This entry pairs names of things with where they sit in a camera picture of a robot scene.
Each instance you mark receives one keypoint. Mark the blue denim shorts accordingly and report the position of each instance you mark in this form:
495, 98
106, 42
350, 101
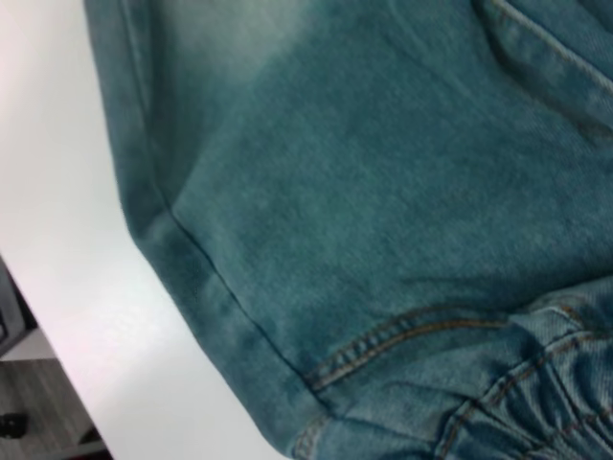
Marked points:
383, 191

